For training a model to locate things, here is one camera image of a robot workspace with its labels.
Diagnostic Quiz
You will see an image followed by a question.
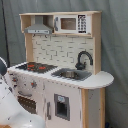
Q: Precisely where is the black toy stovetop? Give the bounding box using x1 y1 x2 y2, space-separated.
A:
18 62 55 73

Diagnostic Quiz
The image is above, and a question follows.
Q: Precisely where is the grey toy sink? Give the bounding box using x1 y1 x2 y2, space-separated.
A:
52 68 92 81

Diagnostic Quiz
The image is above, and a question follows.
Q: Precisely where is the black toy faucet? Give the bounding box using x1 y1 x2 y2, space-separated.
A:
75 51 93 70

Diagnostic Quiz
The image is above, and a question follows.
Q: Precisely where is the white oven door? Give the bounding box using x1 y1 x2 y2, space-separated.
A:
15 88 43 116

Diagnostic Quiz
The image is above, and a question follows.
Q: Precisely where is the wooden toy kitchen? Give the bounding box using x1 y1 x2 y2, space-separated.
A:
8 11 114 128

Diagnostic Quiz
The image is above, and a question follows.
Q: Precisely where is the grey cabinet door handle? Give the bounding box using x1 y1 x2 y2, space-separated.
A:
47 102 51 120

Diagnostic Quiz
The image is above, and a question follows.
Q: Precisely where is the red stove knob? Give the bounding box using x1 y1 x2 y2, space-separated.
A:
12 77 18 83
31 81 37 88

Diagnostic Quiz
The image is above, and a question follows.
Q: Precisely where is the grey range hood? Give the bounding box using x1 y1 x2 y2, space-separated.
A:
24 16 52 34

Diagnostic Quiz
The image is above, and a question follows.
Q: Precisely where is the left red stove knob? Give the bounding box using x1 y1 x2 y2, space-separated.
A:
12 77 18 83

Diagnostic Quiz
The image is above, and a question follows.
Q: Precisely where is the white toy microwave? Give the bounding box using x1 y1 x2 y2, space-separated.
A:
54 14 91 34

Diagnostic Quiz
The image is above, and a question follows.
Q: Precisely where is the grey ice dispenser panel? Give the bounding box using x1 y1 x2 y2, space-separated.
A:
54 94 70 121

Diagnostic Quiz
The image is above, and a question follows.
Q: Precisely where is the right red stove knob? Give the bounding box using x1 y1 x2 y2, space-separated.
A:
31 81 37 88

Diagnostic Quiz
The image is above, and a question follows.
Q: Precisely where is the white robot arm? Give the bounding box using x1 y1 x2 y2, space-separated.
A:
0 57 45 128

